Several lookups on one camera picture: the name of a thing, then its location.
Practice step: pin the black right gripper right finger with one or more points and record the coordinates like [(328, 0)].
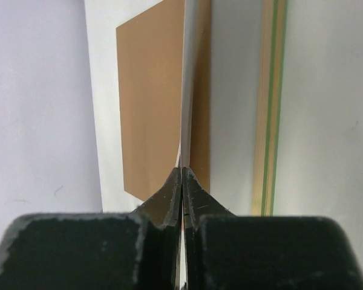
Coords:
[(225, 251)]

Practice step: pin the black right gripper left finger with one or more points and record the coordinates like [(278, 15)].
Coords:
[(136, 250)]

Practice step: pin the printed photo of two people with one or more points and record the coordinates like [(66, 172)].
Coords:
[(187, 81)]

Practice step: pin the brown cardboard backing board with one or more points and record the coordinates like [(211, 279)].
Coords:
[(149, 57)]

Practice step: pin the green wooden photo frame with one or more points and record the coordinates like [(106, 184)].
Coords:
[(273, 35)]

